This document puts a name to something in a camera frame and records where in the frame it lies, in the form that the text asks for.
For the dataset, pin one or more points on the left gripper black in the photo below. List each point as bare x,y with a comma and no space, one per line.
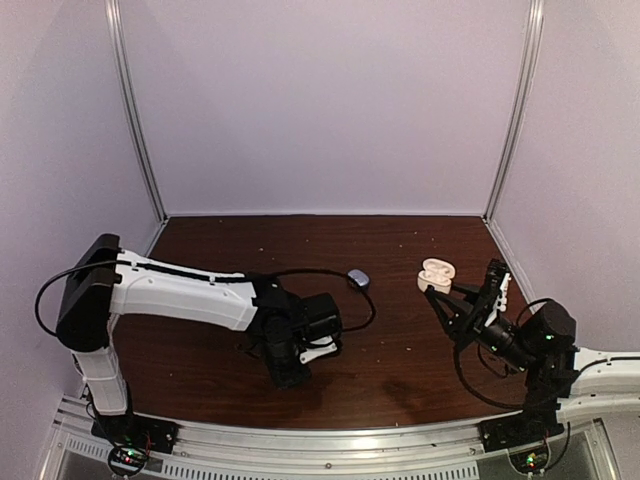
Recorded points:
285,379

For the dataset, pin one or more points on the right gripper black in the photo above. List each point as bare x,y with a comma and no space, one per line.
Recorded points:
475,313

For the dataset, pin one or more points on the cream white charging case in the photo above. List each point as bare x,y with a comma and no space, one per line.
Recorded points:
436,273

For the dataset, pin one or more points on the lavender earbud charging case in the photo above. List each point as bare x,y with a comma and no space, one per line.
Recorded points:
359,279

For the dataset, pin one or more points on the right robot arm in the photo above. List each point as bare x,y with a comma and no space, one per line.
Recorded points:
564,382

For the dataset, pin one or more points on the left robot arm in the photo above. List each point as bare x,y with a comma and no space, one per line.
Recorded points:
110,282

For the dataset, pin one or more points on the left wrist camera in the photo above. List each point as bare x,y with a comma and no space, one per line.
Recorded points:
324,346

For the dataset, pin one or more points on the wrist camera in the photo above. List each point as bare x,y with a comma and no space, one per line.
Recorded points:
497,280
324,346

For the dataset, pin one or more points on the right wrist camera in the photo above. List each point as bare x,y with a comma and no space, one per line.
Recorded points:
497,280

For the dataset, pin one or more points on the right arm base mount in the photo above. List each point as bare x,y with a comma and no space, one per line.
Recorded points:
534,438

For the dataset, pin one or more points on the front aluminium rail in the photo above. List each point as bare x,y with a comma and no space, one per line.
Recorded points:
451,450

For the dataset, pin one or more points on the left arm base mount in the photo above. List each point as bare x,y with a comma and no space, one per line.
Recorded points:
132,439

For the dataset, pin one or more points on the right aluminium frame post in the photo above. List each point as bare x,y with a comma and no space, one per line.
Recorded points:
529,59

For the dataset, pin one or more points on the aluminium frame post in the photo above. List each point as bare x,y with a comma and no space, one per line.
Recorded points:
529,59
132,115

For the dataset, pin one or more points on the left aluminium frame post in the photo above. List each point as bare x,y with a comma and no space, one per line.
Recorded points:
132,115

